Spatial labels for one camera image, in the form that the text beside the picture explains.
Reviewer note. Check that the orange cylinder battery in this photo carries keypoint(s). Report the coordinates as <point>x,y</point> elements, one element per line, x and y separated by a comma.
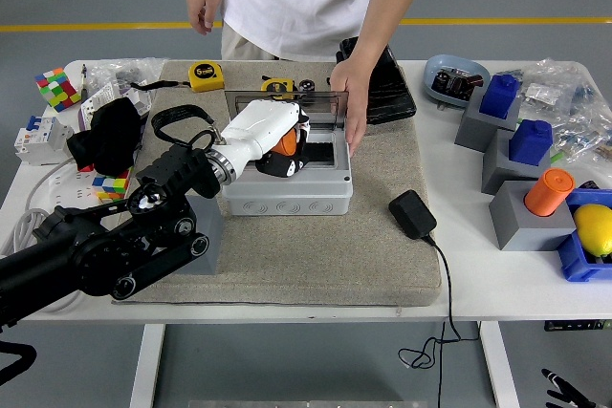
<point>550,190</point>
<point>287,144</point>

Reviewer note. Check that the yellow chrome-faced tape measure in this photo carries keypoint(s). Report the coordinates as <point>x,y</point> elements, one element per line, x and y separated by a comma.
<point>277,84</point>

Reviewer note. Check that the grey-brown mat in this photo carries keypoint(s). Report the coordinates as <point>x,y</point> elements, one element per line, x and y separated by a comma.
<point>311,260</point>

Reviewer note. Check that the small colourful puzzle cube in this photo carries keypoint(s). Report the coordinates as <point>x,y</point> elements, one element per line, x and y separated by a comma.
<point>110,183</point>

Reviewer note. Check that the grey block holder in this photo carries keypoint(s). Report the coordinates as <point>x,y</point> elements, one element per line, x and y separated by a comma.
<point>497,169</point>
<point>471,128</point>
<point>526,236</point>
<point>210,236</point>

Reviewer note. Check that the smoky transparent box lid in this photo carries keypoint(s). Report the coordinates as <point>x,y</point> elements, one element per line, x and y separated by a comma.
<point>320,109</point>

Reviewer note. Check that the black power adapter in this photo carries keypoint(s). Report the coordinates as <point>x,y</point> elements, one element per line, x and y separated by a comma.
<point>411,214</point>

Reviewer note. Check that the thin grey screwdriver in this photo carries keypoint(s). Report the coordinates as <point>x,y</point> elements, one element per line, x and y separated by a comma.
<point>84,78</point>

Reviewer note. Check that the black cloth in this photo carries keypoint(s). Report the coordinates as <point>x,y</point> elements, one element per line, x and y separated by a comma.
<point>110,135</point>

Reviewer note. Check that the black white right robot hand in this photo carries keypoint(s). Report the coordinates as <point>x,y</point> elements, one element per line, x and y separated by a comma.
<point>558,379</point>

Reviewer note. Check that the small black cylinder cell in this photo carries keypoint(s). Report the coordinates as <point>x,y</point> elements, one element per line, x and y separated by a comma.
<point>307,85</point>

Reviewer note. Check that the person's right hand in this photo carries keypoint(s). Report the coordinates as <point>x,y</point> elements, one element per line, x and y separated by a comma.
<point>203,6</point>

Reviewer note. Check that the blue block battery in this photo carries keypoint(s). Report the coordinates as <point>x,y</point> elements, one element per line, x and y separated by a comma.
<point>531,140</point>
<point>499,95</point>

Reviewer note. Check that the white circuit breaker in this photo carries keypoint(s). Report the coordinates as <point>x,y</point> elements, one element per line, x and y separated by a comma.
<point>43,140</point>

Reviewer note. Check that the light blue bowl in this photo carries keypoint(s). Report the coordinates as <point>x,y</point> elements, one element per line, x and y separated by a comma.
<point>437,65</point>

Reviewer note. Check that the large colourful puzzle cube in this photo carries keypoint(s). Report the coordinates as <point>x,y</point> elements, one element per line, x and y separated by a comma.
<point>57,90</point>

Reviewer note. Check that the person's left hand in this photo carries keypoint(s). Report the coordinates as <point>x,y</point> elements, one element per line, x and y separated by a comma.
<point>354,88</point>

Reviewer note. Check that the clear bag of parts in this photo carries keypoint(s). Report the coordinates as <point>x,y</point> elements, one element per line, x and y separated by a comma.
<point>583,112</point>

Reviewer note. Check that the white purple card packet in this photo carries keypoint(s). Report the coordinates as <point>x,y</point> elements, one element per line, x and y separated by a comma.
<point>98,102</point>

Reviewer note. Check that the grey plastic junction box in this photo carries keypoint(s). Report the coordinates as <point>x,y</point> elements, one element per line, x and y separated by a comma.
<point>287,198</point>

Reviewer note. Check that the yellow lemon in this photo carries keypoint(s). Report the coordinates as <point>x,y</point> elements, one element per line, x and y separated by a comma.
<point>595,229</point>

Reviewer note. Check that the white table leg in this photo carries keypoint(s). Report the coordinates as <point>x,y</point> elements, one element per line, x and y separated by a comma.
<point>499,365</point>
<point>146,365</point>

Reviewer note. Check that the clear bag of screws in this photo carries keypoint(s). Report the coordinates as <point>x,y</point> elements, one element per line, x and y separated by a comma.
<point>110,71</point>

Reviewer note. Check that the green plastic strip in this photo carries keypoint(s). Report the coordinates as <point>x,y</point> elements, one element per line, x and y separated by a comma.
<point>556,156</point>

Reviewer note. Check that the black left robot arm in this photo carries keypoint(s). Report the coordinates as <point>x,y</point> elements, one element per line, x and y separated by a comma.
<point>95,250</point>

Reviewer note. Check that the black table control panel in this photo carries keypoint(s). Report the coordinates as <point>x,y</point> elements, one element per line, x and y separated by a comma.
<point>574,326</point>

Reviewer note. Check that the small white parts packet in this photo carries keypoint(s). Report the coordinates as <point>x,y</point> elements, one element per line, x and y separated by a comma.
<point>542,94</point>

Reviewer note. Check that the dark electronic components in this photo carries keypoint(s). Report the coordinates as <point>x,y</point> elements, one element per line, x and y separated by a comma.
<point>454,83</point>

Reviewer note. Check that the yellow 5m tape measure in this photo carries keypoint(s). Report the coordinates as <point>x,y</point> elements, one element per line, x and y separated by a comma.
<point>205,77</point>

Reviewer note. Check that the blue plastic bin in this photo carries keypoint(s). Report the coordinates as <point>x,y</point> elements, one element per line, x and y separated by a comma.
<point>574,260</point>

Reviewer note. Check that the glossy black pouch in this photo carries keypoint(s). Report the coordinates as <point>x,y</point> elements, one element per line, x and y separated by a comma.
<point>392,92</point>

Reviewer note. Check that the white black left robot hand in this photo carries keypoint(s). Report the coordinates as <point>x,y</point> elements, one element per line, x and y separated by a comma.
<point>260,123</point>

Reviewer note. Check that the person's left forearm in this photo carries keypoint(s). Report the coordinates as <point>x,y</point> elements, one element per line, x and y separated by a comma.
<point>387,11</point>

